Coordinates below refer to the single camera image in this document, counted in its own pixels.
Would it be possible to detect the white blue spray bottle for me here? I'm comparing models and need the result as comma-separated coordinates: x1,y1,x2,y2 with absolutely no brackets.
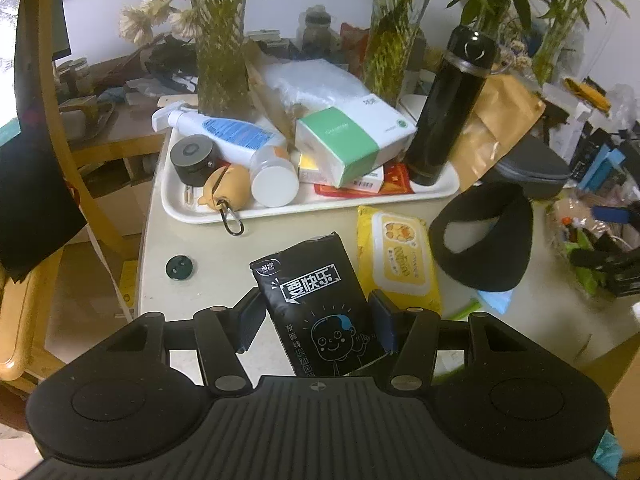
151,101,288,167

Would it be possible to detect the black tissue pack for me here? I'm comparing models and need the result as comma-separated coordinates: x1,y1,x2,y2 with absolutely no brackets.
250,233,385,377

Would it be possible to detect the dark green round cap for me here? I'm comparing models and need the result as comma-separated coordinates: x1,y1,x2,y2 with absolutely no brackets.
165,255,194,281

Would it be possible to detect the black thermos bottle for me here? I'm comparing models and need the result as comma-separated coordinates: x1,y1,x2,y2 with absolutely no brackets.
404,25,498,186

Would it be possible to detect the white plastic tray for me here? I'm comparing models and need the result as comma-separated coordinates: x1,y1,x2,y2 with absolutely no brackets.
160,117,460,224

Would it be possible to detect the glass vase with bamboo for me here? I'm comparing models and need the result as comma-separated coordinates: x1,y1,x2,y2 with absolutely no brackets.
191,0,252,119
532,0,590,86
362,0,430,106

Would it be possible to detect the glass vase with bamboo middle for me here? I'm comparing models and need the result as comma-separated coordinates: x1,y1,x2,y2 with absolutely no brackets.
362,0,430,106

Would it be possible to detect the black neck pillow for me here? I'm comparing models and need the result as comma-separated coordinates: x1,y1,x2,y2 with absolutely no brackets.
428,182,534,292

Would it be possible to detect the tan silicone pouch with carabiner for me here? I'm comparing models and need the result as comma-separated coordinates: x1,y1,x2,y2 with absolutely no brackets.
198,164,250,236

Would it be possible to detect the red packet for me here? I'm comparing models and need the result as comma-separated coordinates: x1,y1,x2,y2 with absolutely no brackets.
314,162,413,198

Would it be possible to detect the white pill bottle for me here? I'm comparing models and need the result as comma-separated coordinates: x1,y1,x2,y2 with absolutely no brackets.
250,145,299,208

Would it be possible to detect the glass vase with bamboo left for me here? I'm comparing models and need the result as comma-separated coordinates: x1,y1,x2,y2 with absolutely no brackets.
191,0,252,119

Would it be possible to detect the yellow duck wipes pack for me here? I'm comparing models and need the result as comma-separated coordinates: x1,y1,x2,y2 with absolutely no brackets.
357,206,442,313

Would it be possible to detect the brown paper bag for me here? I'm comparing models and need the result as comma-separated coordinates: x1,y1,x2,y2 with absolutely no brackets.
449,75,546,192

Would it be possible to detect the wooden chair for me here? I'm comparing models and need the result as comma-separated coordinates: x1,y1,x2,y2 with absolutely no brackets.
1,0,139,394

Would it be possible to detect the green white tissue box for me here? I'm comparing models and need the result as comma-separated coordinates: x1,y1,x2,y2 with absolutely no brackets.
295,93,416,188

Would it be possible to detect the grey zippered hard case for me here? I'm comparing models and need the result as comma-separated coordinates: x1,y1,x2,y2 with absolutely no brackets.
480,133,570,200

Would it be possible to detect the glass vase with bamboo far right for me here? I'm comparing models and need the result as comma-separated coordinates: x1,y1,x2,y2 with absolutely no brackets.
532,0,590,86

